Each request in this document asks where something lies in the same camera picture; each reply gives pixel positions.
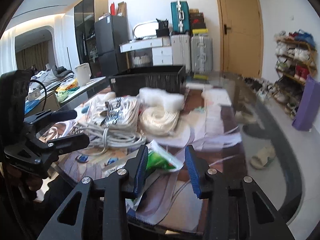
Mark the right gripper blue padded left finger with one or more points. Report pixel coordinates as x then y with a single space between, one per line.
96 209

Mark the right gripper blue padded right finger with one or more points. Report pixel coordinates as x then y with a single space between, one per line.
240 212

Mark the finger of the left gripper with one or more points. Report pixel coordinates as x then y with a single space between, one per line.
47 117
68 144

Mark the bagged adidas socks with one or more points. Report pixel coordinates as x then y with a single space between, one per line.
119 113

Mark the green white plastic packet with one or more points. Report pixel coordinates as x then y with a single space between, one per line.
160 159

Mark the white foam wrap piece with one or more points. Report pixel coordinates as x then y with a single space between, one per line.
155 97

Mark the person's left hand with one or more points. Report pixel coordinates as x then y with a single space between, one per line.
32 182

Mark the white electric kettle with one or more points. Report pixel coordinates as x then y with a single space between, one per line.
83 74

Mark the beige slipper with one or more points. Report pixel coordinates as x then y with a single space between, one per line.
263 158

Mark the black cardboard box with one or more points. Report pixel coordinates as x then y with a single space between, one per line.
168 78

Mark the woven laundry basket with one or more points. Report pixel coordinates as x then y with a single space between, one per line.
141 61

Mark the black refrigerator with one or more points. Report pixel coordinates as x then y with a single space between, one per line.
110 33

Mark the tall dark glass cabinet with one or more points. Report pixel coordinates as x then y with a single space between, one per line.
86 13

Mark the anime print table mat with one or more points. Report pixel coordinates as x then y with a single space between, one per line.
168 200

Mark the purple bag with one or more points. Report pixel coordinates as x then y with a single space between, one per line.
308 107

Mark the white drawer desk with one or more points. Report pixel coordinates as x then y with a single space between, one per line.
158 49

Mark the oval mirror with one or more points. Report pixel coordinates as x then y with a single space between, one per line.
145 30

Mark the white suitcase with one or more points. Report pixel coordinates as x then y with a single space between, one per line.
181 55

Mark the wooden shoe rack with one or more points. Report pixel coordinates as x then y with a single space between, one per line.
296 60

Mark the teal suitcase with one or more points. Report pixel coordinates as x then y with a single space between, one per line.
180 17

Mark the silver suitcase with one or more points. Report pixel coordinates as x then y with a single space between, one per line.
201 54

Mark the stacked shoe boxes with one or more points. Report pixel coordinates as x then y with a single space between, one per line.
197 22

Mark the wooden door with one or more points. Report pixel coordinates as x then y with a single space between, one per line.
241 37

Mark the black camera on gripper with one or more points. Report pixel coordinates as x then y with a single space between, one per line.
14 90

